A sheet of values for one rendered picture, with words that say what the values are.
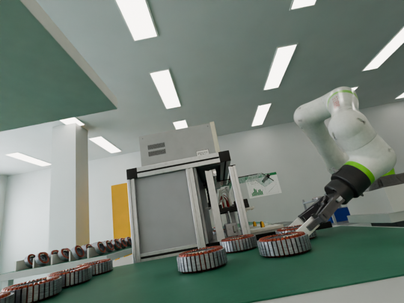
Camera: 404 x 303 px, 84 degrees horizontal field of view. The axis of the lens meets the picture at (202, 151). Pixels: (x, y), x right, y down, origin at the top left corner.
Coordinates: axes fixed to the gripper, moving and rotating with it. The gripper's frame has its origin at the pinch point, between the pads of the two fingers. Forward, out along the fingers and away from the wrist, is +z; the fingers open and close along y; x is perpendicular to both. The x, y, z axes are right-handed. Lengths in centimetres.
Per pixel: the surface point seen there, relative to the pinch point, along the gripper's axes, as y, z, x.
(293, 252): 23.3, 7.6, -2.7
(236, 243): 5.2, 15.7, -9.5
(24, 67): 42, 24, -60
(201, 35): -176, -124, -220
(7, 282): -110, 175, -91
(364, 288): 45.8, 7.5, -1.6
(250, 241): 4.1, 12.3, -7.0
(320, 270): 37.3, 8.3, -2.3
